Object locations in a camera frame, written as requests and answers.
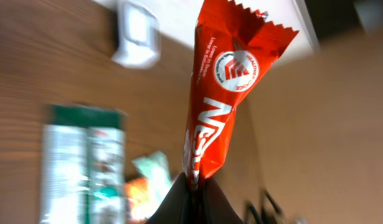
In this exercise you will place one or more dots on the green 3M gloves package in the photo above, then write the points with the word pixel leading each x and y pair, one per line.
pixel 82 165

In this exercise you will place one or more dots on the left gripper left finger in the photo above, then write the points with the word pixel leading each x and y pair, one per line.
pixel 175 207

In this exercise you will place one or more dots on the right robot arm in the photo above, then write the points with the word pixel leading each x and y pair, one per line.
pixel 268 212

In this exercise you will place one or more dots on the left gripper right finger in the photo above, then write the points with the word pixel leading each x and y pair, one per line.
pixel 215 207

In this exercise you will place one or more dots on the red snack bar wrapper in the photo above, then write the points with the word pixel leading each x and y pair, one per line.
pixel 234 48

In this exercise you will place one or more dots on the orange tissue pack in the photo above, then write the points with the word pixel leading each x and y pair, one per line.
pixel 142 199

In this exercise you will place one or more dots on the mint green wipes packet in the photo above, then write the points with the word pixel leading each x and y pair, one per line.
pixel 155 168

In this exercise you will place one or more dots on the white barcode scanner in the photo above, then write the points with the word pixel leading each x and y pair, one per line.
pixel 139 40

